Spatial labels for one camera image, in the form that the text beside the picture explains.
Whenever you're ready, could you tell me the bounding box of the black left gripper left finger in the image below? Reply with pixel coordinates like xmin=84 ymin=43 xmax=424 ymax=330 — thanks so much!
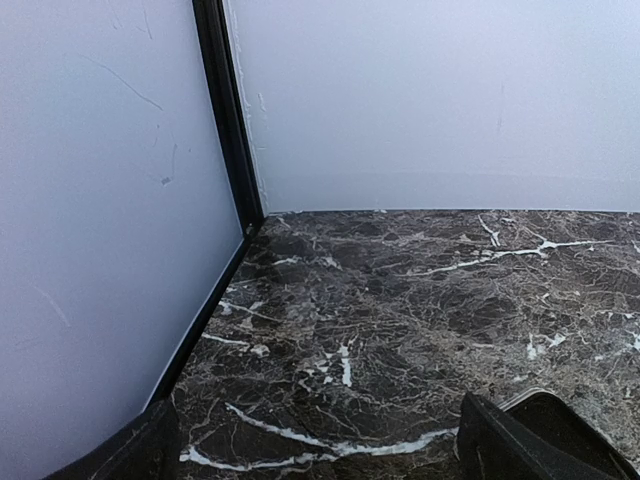
xmin=48 ymin=399 xmax=180 ymax=480

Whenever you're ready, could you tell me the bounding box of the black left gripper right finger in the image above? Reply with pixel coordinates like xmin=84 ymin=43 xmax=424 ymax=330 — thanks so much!
xmin=457 ymin=392 xmax=615 ymax=479

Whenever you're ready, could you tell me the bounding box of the black left frame post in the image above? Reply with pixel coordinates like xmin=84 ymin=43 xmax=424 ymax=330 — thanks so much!
xmin=193 ymin=0 xmax=265 ymax=239

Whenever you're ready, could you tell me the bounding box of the black phone case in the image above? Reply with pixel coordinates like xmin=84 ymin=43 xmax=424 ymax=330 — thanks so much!
xmin=499 ymin=388 xmax=639 ymax=479

